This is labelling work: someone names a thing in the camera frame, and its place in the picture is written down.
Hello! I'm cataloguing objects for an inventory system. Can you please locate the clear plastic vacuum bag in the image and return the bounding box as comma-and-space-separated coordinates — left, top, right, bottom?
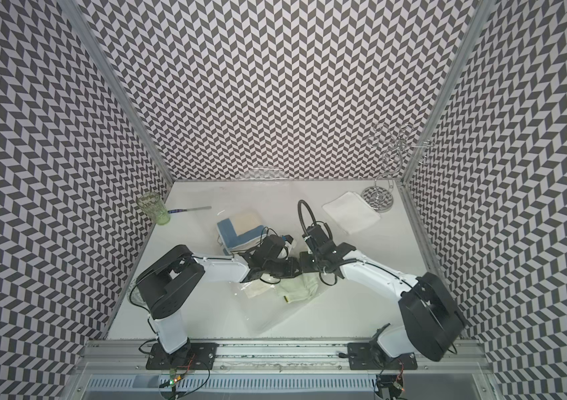
202, 167, 344, 336

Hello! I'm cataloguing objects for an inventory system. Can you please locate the pale green towel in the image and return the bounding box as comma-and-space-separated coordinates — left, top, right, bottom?
275, 274, 319, 303

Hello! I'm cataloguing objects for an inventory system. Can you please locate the blue and beige towel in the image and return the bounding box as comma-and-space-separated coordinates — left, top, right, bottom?
217, 211, 266, 255

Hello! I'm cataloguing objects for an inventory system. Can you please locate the white cloth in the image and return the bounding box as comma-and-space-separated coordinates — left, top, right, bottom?
322, 192, 382, 234

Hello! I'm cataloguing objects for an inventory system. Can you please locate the white towel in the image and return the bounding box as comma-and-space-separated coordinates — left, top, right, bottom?
240, 280, 275, 299

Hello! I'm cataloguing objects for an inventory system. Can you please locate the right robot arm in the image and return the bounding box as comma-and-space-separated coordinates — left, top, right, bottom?
300, 223, 468, 362

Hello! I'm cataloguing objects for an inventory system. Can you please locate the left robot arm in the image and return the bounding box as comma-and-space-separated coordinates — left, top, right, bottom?
135, 234, 301, 355

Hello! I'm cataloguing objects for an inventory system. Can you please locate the green glass cup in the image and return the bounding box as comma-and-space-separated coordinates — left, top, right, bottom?
137, 192, 170, 226

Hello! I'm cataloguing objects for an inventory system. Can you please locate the purple handled utensil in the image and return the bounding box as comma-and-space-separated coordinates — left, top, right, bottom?
168, 206, 212, 214

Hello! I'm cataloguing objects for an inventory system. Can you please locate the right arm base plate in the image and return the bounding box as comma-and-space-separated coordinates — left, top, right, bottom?
346, 342, 418, 371

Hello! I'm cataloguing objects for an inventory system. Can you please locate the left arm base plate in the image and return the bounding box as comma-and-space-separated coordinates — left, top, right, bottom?
145, 342, 218, 371

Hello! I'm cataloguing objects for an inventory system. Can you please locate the chrome wire mug stand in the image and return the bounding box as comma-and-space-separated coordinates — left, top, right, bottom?
361, 124, 433, 213

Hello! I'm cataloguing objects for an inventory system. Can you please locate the aluminium front rail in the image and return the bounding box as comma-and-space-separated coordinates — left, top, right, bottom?
74, 339, 492, 374

